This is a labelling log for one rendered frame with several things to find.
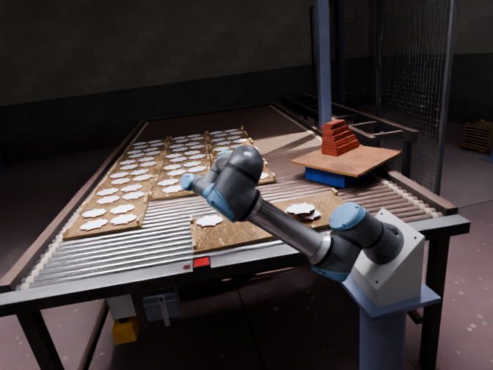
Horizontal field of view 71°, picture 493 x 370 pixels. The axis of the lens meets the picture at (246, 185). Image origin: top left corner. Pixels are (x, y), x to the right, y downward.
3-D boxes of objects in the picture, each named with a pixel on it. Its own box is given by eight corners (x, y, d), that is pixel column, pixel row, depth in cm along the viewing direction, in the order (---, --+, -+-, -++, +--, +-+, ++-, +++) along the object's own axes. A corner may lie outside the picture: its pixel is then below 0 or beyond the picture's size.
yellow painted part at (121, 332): (136, 341, 151) (123, 297, 142) (115, 345, 150) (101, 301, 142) (139, 327, 158) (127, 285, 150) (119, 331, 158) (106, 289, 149)
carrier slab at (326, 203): (364, 219, 167) (364, 216, 166) (282, 236, 161) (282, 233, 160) (333, 194, 199) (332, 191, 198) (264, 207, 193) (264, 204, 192)
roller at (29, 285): (443, 222, 164) (444, 213, 162) (17, 298, 148) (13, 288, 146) (436, 218, 169) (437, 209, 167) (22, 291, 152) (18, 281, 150)
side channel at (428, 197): (456, 225, 165) (458, 206, 162) (444, 227, 164) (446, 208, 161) (276, 108, 540) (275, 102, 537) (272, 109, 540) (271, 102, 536)
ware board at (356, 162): (402, 153, 219) (402, 150, 218) (357, 178, 190) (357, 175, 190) (336, 144, 256) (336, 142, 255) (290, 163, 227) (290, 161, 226)
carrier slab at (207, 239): (281, 236, 161) (281, 233, 160) (194, 255, 155) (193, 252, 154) (263, 207, 193) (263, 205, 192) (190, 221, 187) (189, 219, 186)
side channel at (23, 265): (17, 302, 148) (9, 284, 144) (2, 305, 147) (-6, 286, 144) (145, 126, 523) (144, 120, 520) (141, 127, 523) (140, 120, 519)
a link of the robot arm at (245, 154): (250, 130, 103) (216, 146, 150) (231, 161, 101) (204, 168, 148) (281, 151, 105) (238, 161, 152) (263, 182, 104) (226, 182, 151)
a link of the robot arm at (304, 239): (370, 250, 112) (229, 161, 101) (349, 291, 110) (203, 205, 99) (351, 244, 124) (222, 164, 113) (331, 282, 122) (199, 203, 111)
